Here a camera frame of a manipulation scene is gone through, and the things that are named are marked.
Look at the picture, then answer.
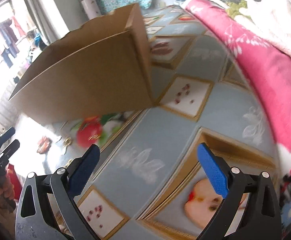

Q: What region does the gold hair clip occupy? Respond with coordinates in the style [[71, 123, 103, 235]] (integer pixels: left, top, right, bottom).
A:
[[62, 137, 72, 155]]

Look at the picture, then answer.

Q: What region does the fruit pattern bed sheet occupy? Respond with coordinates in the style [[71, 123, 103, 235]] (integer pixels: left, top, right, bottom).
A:
[[43, 5, 279, 239]]

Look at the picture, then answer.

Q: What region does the pink floral blanket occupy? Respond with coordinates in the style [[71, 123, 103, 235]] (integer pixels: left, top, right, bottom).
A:
[[182, 0, 291, 153]]

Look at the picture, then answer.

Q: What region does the brown cardboard box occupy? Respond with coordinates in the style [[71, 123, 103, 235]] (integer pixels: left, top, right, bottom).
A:
[[9, 3, 154, 125]]

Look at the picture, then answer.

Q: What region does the white rolled paper tube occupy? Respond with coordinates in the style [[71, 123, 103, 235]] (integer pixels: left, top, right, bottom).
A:
[[81, 0, 102, 20]]

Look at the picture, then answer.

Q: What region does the grey window curtain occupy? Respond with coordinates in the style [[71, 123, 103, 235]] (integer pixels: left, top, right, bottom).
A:
[[24, 0, 87, 44]]

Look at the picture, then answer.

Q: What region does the person's left hand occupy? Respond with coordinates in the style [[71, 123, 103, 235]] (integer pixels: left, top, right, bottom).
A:
[[0, 174, 15, 213]]

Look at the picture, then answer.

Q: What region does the white fluffy blanket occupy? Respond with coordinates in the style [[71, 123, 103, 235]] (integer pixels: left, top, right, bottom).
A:
[[234, 0, 291, 57]]

